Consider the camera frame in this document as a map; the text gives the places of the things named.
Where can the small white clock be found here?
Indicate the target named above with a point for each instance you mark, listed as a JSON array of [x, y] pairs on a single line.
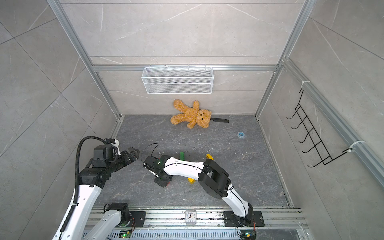
[[190, 217]]

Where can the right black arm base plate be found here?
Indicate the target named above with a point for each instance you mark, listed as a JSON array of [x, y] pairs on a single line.
[[255, 219]]

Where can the yellow small lego brick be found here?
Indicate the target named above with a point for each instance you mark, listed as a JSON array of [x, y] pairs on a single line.
[[191, 180]]

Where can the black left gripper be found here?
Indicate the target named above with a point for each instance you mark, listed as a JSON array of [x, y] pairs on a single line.
[[134, 157]]

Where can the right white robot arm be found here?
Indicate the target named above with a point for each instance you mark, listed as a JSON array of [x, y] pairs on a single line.
[[213, 179]]

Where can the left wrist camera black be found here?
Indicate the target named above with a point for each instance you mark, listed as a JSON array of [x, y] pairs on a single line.
[[105, 155]]

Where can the blue tape roll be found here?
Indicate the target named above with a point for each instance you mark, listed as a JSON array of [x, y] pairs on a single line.
[[241, 135]]

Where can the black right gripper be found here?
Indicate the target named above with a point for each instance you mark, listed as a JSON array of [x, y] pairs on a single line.
[[163, 184]]

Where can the yellow long lego brick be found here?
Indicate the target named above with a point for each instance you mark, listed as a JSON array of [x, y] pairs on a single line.
[[209, 157]]

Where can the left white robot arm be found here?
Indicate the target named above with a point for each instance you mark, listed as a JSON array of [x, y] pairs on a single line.
[[88, 186]]

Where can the black comb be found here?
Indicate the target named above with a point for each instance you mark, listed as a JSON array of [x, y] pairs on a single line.
[[219, 120]]

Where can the brown teddy bear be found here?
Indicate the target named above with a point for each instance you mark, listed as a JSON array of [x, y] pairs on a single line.
[[194, 115]]

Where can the white wire mesh basket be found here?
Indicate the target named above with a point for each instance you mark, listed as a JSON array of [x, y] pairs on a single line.
[[178, 80]]

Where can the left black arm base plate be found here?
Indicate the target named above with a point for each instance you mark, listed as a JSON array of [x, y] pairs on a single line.
[[137, 217]]

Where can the black wire hook rack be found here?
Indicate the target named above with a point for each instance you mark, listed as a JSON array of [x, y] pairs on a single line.
[[313, 136]]

